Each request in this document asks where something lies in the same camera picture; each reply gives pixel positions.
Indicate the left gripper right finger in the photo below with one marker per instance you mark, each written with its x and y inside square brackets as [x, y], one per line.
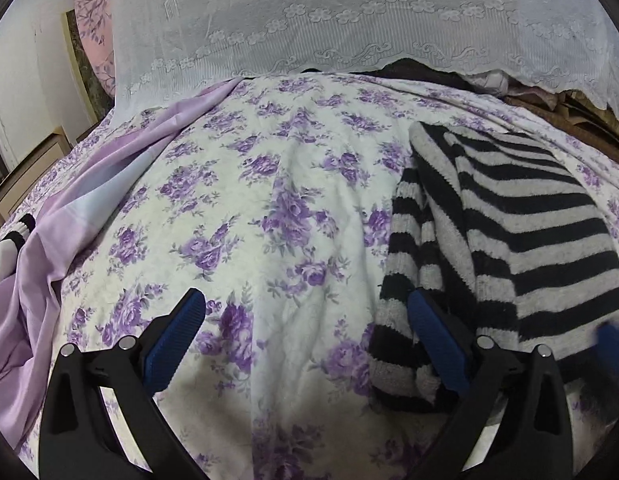
[512, 421]

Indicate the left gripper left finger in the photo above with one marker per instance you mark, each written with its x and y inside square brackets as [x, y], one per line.
[77, 439]

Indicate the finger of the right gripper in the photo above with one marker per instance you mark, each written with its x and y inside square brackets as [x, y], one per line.
[607, 347]

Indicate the black grey striped sweater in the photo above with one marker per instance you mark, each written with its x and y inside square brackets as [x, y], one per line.
[503, 238]

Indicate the lilac satin sheet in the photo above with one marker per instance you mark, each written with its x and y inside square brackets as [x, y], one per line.
[65, 225]

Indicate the brown woven mat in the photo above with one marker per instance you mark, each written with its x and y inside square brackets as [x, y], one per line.
[573, 113]

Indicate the purple floral bed quilt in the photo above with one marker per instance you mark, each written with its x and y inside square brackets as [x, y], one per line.
[276, 205]

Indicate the white lace cover cloth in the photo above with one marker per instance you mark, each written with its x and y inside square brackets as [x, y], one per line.
[168, 50]

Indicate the pink floral pillow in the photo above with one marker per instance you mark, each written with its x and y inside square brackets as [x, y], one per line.
[95, 29]

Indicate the framed picture against wall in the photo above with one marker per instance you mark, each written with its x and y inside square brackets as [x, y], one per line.
[97, 101]

